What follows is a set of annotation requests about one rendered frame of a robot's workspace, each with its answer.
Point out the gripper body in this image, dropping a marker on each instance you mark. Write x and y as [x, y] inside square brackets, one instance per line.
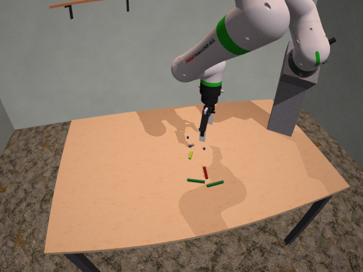
[209, 101]

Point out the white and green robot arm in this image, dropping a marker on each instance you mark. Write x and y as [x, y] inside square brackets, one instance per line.
[250, 25]

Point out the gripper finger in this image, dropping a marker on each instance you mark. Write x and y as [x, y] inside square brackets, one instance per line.
[203, 123]
[210, 121]

